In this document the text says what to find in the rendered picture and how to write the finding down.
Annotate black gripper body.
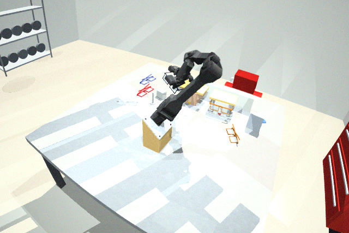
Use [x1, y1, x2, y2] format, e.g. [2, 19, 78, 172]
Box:
[165, 67, 194, 86]

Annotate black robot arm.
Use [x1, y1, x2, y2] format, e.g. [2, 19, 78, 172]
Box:
[150, 50, 223, 127]

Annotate black glasses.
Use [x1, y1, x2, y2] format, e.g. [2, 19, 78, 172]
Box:
[163, 71, 182, 94]

